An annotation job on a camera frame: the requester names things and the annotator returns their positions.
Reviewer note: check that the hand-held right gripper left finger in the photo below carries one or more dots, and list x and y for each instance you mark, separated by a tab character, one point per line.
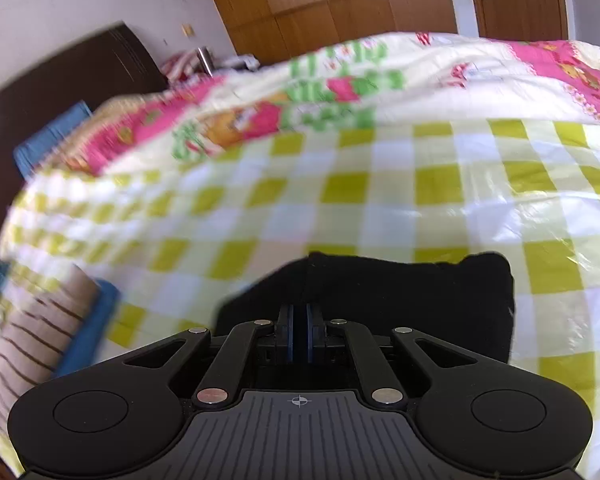
289	337

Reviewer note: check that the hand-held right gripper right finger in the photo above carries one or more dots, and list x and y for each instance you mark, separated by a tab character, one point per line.
311	337

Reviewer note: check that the black sweater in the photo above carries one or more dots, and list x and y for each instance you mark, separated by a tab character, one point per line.
405	295

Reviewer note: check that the yellow-green checked bed sheet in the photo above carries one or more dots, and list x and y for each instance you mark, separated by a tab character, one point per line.
330	200

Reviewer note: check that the pink floral quilt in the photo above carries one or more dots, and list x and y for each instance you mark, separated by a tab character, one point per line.
280	90

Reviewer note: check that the beige brown-striped cloth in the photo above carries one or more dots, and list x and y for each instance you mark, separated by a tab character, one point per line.
25	345

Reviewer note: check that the metal flask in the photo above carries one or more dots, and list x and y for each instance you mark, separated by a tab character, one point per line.
205	60

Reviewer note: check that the wooden wardrobe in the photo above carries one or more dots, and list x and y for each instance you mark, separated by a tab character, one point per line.
330	5

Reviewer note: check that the dark wooden headboard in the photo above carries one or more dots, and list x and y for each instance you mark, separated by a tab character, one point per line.
55	90

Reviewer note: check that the wall socket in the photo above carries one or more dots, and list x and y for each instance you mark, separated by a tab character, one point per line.
188	30

